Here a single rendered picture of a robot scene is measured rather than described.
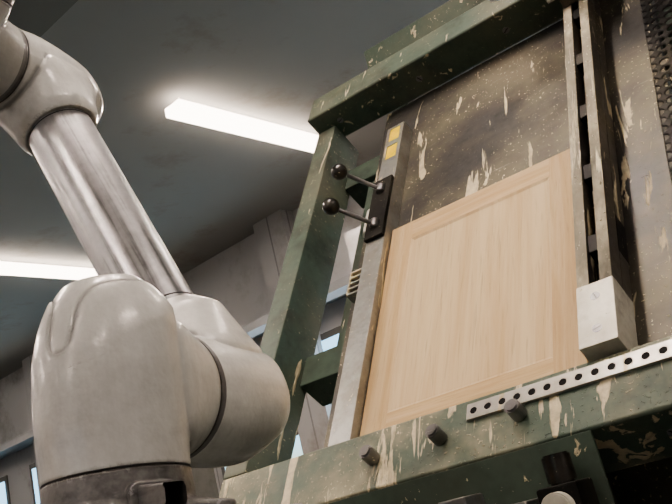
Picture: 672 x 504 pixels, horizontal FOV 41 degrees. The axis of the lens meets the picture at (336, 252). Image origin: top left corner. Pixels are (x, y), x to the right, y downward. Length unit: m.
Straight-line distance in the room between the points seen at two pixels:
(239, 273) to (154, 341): 6.09
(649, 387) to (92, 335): 0.74
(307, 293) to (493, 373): 0.67
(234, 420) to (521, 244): 0.79
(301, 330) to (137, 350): 1.08
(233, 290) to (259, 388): 5.98
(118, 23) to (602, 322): 3.21
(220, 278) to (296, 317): 5.22
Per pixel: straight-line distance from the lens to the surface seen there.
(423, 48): 2.36
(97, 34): 4.30
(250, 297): 6.94
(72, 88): 1.44
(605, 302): 1.41
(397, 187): 2.08
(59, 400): 0.95
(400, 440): 1.50
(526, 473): 1.35
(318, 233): 2.19
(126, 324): 0.96
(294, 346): 1.96
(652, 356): 1.33
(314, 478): 1.59
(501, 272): 1.67
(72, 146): 1.36
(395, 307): 1.78
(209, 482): 1.58
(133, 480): 0.92
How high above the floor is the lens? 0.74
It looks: 18 degrees up
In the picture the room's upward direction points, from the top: 14 degrees counter-clockwise
